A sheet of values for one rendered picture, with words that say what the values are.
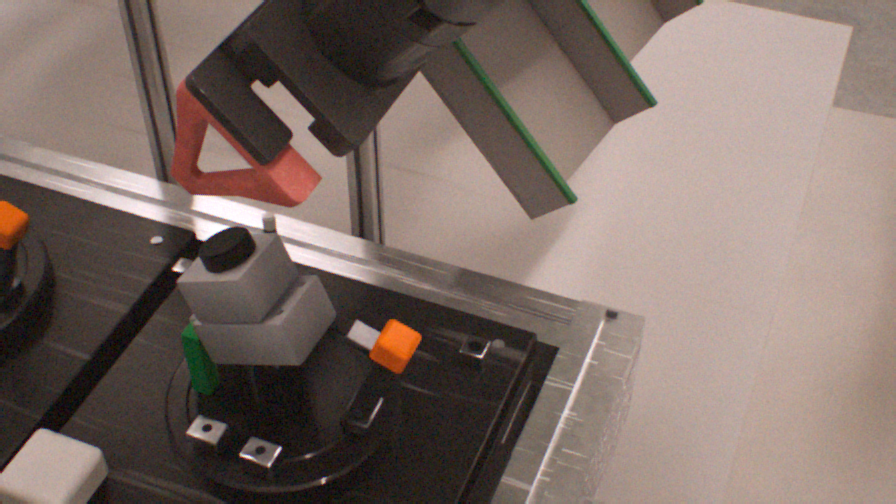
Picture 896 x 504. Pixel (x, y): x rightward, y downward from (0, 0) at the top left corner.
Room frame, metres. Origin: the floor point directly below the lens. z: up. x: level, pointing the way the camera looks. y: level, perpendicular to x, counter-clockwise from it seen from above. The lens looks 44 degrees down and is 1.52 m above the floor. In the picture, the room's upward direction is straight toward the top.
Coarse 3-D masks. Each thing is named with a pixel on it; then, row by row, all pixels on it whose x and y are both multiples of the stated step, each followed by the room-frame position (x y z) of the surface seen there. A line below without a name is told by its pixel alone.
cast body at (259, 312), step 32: (224, 256) 0.43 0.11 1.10; (256, 256) 0.44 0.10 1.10; (288, 256) 0.45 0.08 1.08; (192, 288) 0.43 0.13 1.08; (224, 288) 0.42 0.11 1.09; (256, 288) 0.43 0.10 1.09; (288, 288) 0.44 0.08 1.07; (320, 288) 0.44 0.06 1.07; (192, 320) 0.45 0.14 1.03; (224, 320) 0.42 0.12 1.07; (256, 320) 0.42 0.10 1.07; (288, 320) 0.42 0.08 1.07; (320, 320) 0.43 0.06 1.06; (224, 352) 0.42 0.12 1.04; (256, 352) 0.42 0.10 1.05; (288, 352) 0.41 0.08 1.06
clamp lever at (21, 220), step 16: (0, 208) 0.51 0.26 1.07; (16, 208) 0.51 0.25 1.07; (0, 224) 0.50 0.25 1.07; (16, 224) 0.50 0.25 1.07; (0, 240) 0.49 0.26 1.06; (16, 240) 0.50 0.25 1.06; (0, 256) 0.50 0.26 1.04; (16, 256) 0.51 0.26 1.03; (0, 272) 0.50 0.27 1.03; (0, 288) 0.50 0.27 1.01
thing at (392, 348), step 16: (352, 336) 0.41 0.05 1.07; (368, 336) 0.41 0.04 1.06; (384, 336) 0.40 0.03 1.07; (400, 336) 0.41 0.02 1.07; (416, 336) 0.41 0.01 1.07; (368, 352) 0.41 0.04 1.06; (384, 352) 0.40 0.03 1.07; (400, 352) 0.40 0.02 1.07; (384, 368) 0.40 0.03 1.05; (400, 368) 0.40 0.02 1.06; (368, 384) 0.41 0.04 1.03; (384, 384) 0.40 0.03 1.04; (368, 400) 0.41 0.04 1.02; (368, 416) 0.41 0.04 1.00
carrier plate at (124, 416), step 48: (336, 288) 0.54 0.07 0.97; (384, 288) 0.54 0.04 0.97; (144, 336) 0.50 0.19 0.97; (432, 336) 0.50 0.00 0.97; (480, 336) 0.50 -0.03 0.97; (528, 336) 0.50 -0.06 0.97; (144, 384) 0.46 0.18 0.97; (432, 384) 0.46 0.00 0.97; (480, 384) 0.46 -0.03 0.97; (96, 432) 0.42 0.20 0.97; (144, 432) 0.42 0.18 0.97; (432, 432) 0.42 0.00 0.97; (480, 432) 0.42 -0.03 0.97; (144, 480) 0.39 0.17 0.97; (384, 480) 0.39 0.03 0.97; (432, 480) 0.39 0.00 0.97
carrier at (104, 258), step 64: (0, 192) 0.64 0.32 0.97; (64, 256) 0.57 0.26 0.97; (128, 256) 0.57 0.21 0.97; (192, 256) 0.59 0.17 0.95; (0, 320) 0.49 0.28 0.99; (64, 320) 0.51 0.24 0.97; (128, 320) 0.52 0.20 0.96; (0, 384) 0.46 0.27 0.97; (64, 384) 0.46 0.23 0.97; (0, 448) 0.41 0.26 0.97
